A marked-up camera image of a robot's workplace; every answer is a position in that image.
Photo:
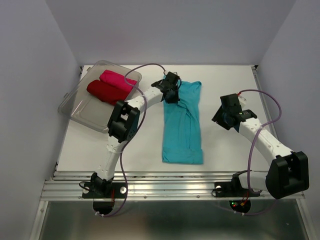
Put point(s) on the pink rolled shirt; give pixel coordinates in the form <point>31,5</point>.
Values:
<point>117,80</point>

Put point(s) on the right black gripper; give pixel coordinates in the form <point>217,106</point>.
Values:
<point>217,117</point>

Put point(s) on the aluminium mounting rail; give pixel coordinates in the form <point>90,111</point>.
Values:
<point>142,186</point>

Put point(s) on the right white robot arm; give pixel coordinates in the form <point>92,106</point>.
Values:
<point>288,171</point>

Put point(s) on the clear plastic bin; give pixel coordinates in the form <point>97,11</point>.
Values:
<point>83,108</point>

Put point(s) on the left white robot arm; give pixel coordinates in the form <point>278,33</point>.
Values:
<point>124,124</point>

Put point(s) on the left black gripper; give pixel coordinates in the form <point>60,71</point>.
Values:
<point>175,99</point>

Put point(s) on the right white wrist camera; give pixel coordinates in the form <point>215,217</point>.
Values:
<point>241,101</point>

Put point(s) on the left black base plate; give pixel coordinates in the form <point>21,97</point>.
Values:
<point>115,190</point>

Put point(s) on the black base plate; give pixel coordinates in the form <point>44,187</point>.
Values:
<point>231,188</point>
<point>115,190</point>

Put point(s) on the turquoise t shirt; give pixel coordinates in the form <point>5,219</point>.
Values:
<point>182,140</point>

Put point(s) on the dark red rolled shirt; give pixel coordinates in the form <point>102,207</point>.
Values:
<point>107,93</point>

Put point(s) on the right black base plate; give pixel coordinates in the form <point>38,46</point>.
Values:
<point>231,188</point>

